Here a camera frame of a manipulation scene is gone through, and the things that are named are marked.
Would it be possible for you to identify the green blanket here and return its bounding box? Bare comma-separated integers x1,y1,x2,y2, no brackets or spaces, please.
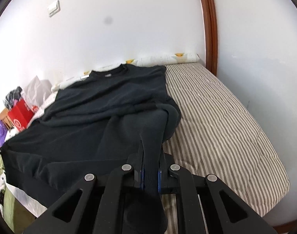
0,156,29,234

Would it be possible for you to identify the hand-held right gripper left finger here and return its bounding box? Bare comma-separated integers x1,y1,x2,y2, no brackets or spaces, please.
24,149,145,234

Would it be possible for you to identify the grey plaid cloth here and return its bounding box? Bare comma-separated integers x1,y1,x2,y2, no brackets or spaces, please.
4,86,23,110

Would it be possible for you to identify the red paper bag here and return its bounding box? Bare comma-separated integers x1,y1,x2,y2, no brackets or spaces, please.
7,99,40,132

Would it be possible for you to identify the white plastic bag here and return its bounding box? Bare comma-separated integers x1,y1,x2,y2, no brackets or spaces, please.
23,75,54,108

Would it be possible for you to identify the white light switch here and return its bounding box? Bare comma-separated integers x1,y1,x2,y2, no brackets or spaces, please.
47,0,60,17

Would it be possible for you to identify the striped mattress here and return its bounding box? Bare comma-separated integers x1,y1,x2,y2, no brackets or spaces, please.
7,62,291,234

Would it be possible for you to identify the purple plastic bag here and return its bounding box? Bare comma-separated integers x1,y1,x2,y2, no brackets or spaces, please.
0,120,8,147

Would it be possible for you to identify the brown wooden door frame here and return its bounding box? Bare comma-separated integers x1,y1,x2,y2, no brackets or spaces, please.
196,0,218,76

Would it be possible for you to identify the wooden headboard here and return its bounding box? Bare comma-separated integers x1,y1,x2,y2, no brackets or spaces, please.
0,108,15,152

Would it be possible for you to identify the black sweatshirt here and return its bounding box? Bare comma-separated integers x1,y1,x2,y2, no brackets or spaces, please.
1,63,182,234

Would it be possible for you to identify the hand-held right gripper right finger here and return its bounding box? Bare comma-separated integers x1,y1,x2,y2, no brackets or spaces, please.
158,152,278,234

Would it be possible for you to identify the white patterned rolled sheet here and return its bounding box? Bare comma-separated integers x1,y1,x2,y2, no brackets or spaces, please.
51,52,200,93

